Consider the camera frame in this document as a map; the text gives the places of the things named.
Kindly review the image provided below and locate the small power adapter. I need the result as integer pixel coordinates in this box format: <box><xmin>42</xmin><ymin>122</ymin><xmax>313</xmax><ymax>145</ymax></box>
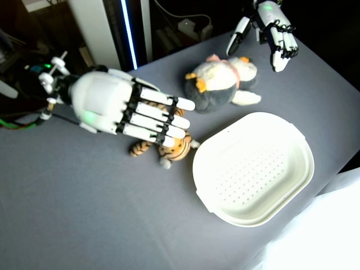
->
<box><xmin>177</xmin><ymin>19</ymin><xmax>198</xmax><ymax>35</ymax></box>

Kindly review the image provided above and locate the thin light cable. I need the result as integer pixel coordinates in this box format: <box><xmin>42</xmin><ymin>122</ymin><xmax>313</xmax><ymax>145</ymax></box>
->
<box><xmin>153</xmin><ymin>0</ymin><xmax>213</xmax><ymax>28</ymax></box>

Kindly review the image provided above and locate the white tower with blue light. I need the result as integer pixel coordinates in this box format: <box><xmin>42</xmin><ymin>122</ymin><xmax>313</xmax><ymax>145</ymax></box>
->
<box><xmin>67</xmin><ymin>0</ymin><xmax>153</xmax><ymax>71</ymax></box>

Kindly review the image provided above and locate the grey table cloth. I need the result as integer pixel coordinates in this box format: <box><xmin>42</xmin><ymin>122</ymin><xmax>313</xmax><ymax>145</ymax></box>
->
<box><xmin>0</xmin><ymin>28</ymin><xmax>360</xmax><ymax>270</ymax></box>

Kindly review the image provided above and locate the white perforated plastic basket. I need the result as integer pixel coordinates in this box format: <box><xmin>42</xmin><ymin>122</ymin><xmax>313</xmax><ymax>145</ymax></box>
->
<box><xmin>192</xmin><ymin>111</ymin><xmax>315</xmax><ymax>228</ymax></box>

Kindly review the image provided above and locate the orange striped tiger plush toy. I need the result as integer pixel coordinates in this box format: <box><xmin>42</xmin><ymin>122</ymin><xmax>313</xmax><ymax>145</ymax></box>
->
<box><xmin>129</xmin><ymin>100</ymin><xmax>201</xmax><ymax>170</ymax></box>

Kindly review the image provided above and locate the white flat panel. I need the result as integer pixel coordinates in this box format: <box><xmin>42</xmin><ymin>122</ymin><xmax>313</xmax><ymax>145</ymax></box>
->
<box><xmin>253</xmin><ymin>170</ymin><xmax>360</xmax><ymax>270</ymax></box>

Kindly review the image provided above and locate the grey white penguin plush toy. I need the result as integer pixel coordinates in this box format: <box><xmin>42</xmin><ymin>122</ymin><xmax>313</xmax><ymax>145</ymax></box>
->
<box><xmin>184</xmin><ymin>53</ymin><xmax>262</xmax><ymax>115</ymax></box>

